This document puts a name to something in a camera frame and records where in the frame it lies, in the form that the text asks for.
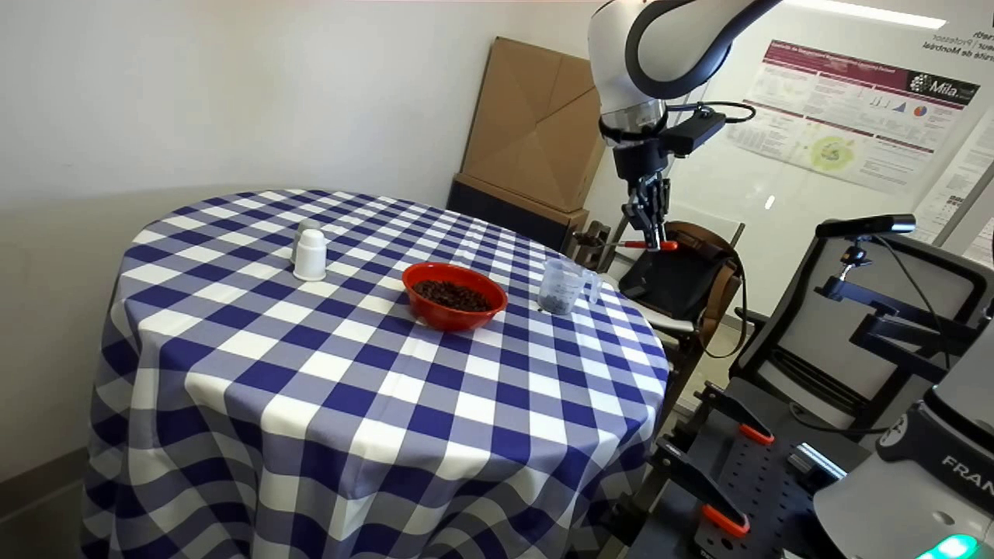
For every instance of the black bag on chair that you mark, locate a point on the black bag on chair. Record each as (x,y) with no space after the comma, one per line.
(695,278)

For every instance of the leaning cardboard sheets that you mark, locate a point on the leaning cardboard sheets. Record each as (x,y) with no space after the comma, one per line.
(532,144)

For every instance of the blue white checkered tablecloth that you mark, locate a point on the blue white checkered tablecloth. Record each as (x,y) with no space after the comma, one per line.
(251,415)

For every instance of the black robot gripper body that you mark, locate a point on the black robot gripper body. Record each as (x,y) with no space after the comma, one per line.
(638,163)

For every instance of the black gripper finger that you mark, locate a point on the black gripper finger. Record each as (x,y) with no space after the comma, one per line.
(657,206)
(636,210)

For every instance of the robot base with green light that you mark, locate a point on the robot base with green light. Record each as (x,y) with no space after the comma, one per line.
(926,492)

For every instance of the red bowl with coffee beans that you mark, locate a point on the red bowl with coffee beans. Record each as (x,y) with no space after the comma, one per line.
(450,296)

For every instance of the red handled spoon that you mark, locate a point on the red handled spoon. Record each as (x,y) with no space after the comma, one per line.
(650,246)

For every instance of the clear plastic measuring jug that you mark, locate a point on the clear plastic measuring jug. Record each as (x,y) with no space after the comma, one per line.
(567,283)

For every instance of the black mesh office chair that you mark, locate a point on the black mesh office chair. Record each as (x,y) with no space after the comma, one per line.
(868,321)

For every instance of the orange handled clamp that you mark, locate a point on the orange handled clamp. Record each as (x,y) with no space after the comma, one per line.
(746,424)
(717,506)

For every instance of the wall poster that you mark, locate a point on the wall poster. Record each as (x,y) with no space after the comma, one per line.
(850,120)

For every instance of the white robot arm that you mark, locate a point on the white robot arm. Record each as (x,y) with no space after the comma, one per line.
(647,58)

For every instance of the black perforated workbench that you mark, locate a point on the black perforated workbench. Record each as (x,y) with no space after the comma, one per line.
(773,486)

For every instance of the small white bottle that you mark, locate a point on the small white bottle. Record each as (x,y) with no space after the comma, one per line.
(309,256)

